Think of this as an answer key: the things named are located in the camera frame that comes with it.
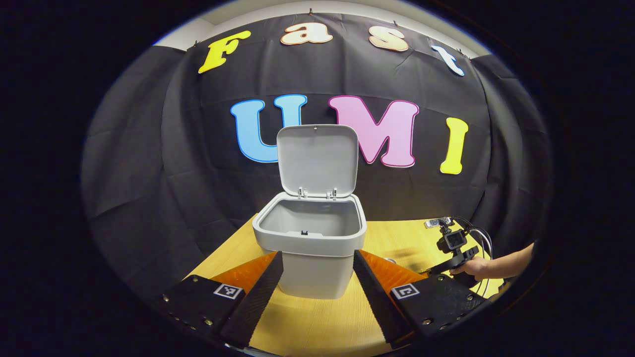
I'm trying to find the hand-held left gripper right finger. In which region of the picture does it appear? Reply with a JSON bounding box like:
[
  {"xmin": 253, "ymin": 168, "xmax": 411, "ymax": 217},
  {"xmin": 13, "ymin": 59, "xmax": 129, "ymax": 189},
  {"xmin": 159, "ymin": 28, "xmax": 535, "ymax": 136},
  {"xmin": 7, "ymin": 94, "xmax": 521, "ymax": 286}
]
[{"xmin": 353, "ymin": 249, "xmax": 490, "ymax": 350}]

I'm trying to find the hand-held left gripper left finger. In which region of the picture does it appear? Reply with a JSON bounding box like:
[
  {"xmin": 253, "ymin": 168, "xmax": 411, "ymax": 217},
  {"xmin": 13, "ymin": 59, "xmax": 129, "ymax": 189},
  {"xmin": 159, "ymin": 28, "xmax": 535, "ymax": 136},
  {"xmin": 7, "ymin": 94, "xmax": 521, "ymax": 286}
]
[{"xmin": 161, "ymin": 250, "xmax": 285, "ymax": 349}]

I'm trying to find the grey desktop garbage bin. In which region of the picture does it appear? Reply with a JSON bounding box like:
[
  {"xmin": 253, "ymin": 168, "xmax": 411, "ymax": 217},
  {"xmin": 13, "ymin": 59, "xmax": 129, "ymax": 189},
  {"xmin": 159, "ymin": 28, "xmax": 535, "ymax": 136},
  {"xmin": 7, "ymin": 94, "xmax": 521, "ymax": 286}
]
[{"xmin": 252, "ymin": 124, "xmax": 368, "ymax": 300}]

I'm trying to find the wooden desktop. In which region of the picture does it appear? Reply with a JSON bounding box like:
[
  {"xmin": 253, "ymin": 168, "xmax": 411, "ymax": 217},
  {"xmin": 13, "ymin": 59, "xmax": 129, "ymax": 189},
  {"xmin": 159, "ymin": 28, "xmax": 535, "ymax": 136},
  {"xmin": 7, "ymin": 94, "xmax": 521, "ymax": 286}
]
[{"xmin": 186, "ymin": 213, "xmax": 507, "ymax": 357}]

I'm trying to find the black backdrop cloth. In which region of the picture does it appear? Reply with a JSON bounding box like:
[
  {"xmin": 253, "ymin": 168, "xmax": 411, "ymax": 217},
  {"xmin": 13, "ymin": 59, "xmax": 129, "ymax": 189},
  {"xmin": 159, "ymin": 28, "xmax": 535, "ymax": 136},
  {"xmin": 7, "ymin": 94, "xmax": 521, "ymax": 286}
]
[{"xmin": 81, "ymin": 12, "xmax": 554, "ymax": 303}]

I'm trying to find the black cable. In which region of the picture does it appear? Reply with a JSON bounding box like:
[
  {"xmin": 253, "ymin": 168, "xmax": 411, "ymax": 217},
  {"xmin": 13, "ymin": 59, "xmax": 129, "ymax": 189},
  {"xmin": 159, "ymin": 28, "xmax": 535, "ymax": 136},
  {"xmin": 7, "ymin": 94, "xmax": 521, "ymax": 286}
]
[{"xmin": 454, "ymin": 217, "xmax": 495, "ymax": 298}]

